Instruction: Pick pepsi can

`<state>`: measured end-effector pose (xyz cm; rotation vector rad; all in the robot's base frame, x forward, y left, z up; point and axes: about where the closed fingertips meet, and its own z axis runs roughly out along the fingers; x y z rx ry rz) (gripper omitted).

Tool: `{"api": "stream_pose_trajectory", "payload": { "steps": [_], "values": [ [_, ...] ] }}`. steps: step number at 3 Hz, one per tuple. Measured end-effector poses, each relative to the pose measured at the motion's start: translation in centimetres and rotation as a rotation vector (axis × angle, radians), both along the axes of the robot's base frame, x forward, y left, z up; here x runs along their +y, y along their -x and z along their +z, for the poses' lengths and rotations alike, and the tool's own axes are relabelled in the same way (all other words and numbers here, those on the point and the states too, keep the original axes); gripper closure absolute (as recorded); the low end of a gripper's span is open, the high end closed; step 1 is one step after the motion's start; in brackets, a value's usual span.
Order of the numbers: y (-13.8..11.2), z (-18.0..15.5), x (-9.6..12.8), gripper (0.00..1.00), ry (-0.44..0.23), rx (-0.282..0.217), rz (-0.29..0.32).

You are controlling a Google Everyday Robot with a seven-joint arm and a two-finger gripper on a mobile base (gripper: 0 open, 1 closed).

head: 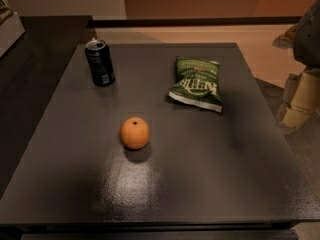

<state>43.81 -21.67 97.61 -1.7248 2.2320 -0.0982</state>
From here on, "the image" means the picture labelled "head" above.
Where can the green chip bag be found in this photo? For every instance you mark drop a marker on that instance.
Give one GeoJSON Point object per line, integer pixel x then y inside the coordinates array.
{"type": "Point", "coordinates": [197, 84]}

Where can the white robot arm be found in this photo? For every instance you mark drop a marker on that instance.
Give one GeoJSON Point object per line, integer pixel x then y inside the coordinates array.
{"type": "Point", "coordinates": [304, 38]}

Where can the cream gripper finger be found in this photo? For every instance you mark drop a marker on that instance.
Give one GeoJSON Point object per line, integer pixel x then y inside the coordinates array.
{"type": "Point", "coordinates": [301, 98]}

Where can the white box at left edge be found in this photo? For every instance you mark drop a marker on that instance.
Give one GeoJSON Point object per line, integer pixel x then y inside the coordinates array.
{"type": "Point", "coordinates": [10, 31]}

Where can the orange fruit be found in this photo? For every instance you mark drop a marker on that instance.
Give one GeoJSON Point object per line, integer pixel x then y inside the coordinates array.
{"type": "Point", "coordinates": [134, 133]}

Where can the dark blue pepsi can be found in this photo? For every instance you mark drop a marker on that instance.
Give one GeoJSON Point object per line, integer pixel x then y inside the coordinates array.
{"type": "Point", "coordinates": [99, 59]}

